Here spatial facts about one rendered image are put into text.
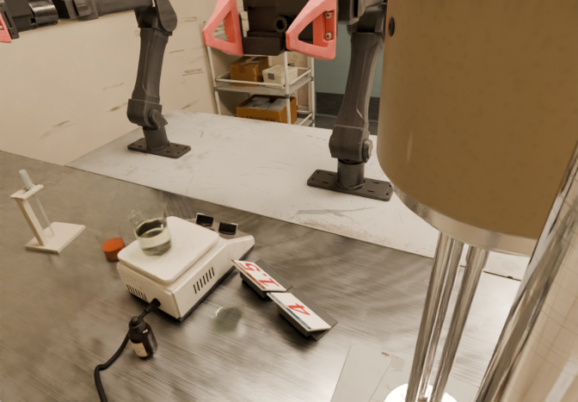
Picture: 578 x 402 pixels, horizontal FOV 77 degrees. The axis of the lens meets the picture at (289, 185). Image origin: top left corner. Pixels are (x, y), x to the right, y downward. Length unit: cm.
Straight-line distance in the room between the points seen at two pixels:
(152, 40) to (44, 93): 109
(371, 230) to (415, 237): 8
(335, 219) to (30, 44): 169
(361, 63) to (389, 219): 33
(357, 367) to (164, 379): 26
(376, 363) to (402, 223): 32
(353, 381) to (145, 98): 86
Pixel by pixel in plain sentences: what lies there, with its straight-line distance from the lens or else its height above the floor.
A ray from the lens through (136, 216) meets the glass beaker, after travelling 61.
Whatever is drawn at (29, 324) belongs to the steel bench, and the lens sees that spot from 74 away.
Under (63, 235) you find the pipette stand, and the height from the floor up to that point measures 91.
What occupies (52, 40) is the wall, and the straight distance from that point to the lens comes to 216.
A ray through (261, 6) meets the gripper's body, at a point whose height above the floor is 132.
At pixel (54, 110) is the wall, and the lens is 216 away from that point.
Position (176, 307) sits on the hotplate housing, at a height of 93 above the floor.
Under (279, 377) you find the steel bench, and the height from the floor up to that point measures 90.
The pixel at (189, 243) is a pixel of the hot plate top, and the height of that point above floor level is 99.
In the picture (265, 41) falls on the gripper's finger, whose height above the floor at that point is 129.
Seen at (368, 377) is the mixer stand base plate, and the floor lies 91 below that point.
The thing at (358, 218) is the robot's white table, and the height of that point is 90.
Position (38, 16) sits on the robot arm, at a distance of 92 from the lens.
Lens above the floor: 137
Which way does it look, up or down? 32 degrees down
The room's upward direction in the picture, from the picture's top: 4 degrees counter-clockwise
